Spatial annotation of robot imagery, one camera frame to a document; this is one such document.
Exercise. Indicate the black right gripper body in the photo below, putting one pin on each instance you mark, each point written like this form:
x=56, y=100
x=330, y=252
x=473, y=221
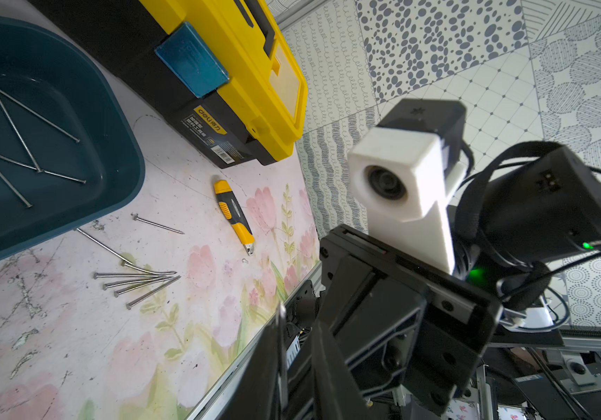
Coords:
x=399, y=322

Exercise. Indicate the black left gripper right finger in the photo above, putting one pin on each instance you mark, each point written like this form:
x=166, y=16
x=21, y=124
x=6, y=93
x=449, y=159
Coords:
x=336, y=395

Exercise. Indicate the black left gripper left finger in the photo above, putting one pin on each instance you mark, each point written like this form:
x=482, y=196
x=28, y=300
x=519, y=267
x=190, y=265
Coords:
x=256, y=396

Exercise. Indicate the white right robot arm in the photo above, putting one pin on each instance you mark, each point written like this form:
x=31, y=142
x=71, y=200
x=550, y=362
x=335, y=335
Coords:
x=537, y=203

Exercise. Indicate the teal plastic storage box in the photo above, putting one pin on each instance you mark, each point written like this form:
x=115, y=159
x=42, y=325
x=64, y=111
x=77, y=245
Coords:
x=54, y=78

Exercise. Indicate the steel nail pile centre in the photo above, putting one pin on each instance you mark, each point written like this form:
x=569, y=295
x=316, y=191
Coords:
x=134, y=279

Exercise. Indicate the yellow black utility knife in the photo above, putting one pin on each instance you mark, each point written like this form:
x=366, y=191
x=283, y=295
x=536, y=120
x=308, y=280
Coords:
x=233, y=213

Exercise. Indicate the yellow black toolbox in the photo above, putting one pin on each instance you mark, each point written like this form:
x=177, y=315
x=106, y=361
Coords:
x=219, y=72

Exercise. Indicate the aluminium mounting rail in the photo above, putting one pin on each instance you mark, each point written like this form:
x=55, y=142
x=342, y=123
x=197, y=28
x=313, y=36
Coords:
x=215, y=401

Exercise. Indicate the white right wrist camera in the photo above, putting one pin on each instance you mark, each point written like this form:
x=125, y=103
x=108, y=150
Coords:
x=405, y=170

